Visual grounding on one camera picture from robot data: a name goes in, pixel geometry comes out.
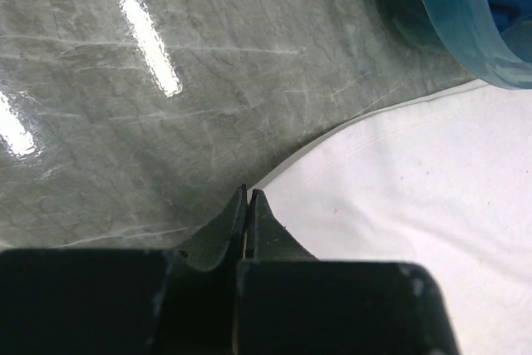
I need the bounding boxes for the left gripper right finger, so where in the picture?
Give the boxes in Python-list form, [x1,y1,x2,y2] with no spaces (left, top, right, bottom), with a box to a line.
[234,190,458,354]

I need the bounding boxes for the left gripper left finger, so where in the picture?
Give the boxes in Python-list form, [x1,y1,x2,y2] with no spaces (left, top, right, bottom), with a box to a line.
[1,188,247,354]

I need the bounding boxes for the cream white t-shirt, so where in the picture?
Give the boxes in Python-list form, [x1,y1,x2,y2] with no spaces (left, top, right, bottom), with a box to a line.
[258,81,531,354]

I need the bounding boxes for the teal plastic laundry basket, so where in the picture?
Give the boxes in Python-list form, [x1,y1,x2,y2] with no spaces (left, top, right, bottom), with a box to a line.
[377,0,531,89]

